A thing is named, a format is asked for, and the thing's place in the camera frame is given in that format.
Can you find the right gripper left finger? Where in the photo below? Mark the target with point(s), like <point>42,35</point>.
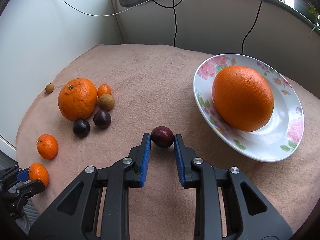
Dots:
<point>95,205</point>

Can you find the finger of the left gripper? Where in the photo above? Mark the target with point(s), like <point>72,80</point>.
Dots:
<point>23,175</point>
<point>31,189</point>

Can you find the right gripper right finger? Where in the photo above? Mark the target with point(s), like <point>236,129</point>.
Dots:
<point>228,204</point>

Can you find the mandarin orange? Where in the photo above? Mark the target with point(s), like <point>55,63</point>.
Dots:
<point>37,171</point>
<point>47,146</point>

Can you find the spotted large orange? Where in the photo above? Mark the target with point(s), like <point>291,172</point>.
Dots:
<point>77,99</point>

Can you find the dark red plum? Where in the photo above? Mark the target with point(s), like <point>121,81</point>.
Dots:
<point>162,136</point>

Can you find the floral white plate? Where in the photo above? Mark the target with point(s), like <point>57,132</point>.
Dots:
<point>274,142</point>

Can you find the small longan with stem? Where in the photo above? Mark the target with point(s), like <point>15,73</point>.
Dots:
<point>49,88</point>

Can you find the brown longan large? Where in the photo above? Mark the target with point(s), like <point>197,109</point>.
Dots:
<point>106,102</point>

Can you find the small kumquat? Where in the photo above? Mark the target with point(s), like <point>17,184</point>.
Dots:
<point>104,89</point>

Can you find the smooth large orange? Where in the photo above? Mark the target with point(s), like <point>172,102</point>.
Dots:
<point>243,98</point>

